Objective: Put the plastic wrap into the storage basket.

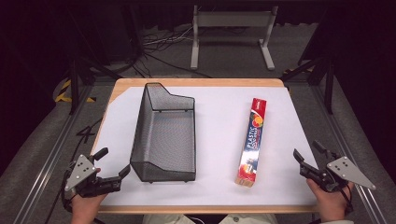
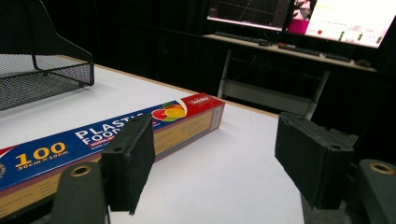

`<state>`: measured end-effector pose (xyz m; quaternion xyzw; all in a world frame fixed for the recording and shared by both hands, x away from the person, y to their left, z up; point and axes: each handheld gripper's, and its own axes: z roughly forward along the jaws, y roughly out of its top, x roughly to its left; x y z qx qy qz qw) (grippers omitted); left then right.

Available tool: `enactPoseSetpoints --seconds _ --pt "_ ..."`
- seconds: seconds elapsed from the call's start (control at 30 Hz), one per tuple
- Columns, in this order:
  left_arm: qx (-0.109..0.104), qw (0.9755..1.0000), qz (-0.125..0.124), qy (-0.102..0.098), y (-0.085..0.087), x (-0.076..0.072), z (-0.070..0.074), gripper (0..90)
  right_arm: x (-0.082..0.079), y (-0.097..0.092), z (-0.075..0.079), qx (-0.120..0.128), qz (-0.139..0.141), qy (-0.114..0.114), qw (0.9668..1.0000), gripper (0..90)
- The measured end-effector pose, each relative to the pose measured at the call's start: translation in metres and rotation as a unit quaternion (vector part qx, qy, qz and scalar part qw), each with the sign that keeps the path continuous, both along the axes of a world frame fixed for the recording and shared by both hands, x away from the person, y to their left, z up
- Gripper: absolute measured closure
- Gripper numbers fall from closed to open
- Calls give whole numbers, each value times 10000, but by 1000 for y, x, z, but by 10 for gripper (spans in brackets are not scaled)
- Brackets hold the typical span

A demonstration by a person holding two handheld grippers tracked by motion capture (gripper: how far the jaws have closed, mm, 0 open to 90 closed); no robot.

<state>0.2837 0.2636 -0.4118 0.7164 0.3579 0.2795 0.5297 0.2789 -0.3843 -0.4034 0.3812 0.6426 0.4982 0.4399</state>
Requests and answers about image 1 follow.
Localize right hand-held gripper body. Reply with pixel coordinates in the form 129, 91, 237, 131
299, 151, 377, 193

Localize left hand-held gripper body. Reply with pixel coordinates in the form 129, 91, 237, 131
64, 154, 122, 199

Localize person's right hand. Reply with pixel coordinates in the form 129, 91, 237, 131
305, 178, 355, 224

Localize person's left hand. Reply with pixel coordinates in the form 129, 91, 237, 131
70, 191, 108, 224

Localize red plastic wrap box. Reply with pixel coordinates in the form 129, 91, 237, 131
234, 97, 268, 189

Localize black tripod stand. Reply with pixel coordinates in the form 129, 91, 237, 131
64, 6, 123, 116
279, 55, 336, 116

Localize person's beige trousers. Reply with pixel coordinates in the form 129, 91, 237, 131
142, 213, 278, 224

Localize yellow black hazard tape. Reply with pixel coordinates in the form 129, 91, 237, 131
54, 78, 96, 104

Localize white table sheet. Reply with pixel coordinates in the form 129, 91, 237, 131
92, 86, 319, 207

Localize aluminium floor rail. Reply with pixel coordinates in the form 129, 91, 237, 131
311, 83, 390, 224
12, 83, 95, 224

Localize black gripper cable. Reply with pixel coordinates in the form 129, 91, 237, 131
339, 184, 355, 216
60, 170, 78, 215

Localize black wire mesh basket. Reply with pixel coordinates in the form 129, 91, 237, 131
129, 81, 197, 184

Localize black floor cable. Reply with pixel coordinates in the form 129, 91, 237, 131
141, 50, 213, 79

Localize white floor cables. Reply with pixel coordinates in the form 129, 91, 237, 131
142, 26, 194, 47

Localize grey metal stand frame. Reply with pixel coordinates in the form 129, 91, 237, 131
190, 4, 279, 71

